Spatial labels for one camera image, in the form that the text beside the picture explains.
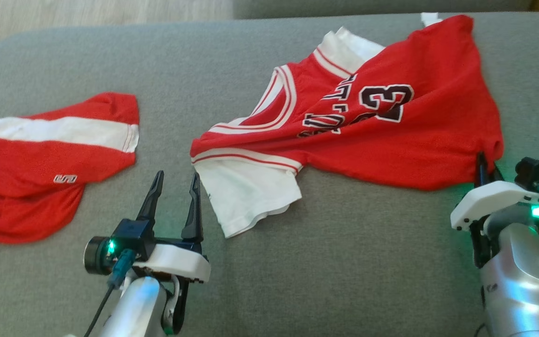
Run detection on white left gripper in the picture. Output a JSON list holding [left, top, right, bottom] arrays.
[[133, 170, 212, 336]]

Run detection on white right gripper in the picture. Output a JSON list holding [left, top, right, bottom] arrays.
[[451, 151, 539, 269]]

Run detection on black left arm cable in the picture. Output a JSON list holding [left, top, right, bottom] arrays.
[[84, 250, 135, 337]]

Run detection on red basketball jersey white sleeves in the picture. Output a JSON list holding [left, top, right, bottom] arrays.
[[190, 13, 505, 239]]

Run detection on red shorts white stripe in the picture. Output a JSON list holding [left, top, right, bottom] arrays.
[[0, 92, 140, 244]]

